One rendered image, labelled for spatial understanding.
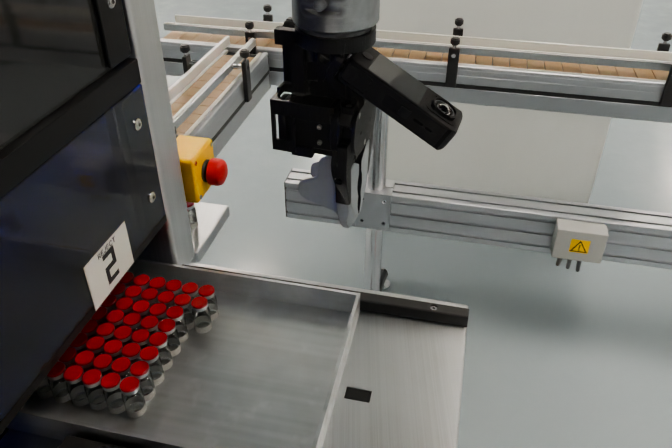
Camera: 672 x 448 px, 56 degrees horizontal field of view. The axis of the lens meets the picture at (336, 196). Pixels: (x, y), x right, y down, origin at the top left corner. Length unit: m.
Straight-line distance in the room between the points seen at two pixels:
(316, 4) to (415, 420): 0.46
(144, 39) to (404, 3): 1.40
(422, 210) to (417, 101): 1.14
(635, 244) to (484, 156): 0.71
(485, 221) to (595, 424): 0.65
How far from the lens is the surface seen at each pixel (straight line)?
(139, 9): 0.75
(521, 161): 2.27
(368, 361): 0.79
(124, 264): 0.77
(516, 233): 1.71
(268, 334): 0.82
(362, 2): 0.53
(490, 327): 2.12
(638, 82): 1.50
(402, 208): 1.69
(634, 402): 2.05
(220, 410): 0.75
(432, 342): 0.82
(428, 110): 0.55
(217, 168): 0.91
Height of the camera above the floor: 1.47
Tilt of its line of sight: 34 degrees down
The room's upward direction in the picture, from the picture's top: straight up
